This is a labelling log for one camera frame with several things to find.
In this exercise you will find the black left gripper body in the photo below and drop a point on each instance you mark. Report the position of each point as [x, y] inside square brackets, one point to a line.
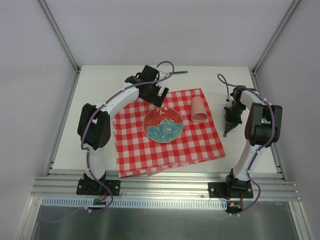
[157, 96]

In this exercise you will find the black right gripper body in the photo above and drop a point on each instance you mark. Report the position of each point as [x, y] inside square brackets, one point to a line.
[231, 120]

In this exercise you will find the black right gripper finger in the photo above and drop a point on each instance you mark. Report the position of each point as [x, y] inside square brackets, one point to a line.
[234, 123]
[227, 128]

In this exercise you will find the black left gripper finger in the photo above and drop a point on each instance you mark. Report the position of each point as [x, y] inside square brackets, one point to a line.
[163, 95]
[156, 102]

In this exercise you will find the red teal ceramic plate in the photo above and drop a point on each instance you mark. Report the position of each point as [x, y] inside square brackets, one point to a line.
[163, 125]

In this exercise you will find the salmon pink plastic cup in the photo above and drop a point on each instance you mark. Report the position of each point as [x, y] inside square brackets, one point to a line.
[198, 110]

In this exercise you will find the red white checkered cloth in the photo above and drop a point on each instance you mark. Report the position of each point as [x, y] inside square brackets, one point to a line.
[136, 154]

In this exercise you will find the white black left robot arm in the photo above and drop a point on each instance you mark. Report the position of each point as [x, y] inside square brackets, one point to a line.
[94, 127]

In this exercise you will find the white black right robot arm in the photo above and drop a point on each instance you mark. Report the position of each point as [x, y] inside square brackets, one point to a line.
[262, 129]

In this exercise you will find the fork with green handle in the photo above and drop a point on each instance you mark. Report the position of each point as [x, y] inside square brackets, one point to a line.
[180, 72]

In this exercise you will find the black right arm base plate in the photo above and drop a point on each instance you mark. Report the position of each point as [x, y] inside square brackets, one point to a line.
[222, 190]

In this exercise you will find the aluminium frame post left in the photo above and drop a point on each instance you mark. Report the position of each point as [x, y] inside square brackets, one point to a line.
[59, 35]

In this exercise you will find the aluminium frame post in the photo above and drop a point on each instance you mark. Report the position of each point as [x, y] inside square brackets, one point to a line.
[276, 34]
[59, 35]

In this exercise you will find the aluminium frame post right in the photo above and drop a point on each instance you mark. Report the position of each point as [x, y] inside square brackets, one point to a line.
[276, 34]

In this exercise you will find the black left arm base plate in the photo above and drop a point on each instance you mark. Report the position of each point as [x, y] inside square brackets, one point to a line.
[92, 188]

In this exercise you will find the white slotted cable duct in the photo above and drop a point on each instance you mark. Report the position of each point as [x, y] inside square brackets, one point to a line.
[130, 203]

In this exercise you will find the aluminium front rail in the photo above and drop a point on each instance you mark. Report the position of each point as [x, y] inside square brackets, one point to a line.
[166, 185]

